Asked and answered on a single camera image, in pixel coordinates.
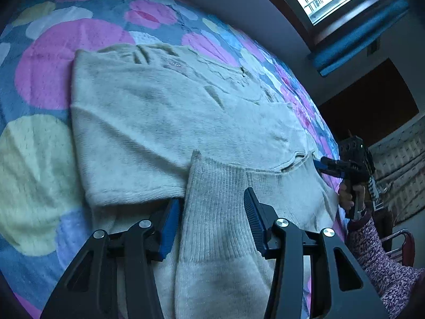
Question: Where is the patterned beige curtain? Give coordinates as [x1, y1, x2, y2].
[368, 115, 425, 223]

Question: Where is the floral bed blanket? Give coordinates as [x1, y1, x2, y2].
[0, 0, 349, 319]

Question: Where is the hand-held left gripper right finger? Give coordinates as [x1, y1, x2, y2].
[243, 188, 389, 319]

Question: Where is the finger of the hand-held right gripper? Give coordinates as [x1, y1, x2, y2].
[312, 158, 358, 177]

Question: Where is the person's right hand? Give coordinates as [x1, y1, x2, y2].
[337, 179, 355, 212]

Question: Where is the cream knit sweater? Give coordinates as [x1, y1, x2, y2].
[70, 43, 341, 319]

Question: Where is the red metal chair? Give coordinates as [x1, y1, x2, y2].
[382, 229, 416, 268]

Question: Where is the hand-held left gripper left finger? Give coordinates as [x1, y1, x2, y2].
[40, 199, 181, 319]

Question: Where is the dark wooden door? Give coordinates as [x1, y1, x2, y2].
[318, 58, 419, 148]

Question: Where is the blue curtain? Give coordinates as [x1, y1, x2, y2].
[308, 0, 410, 77]

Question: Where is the person's right forearm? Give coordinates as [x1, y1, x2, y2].
[345, 211, 425, 319]

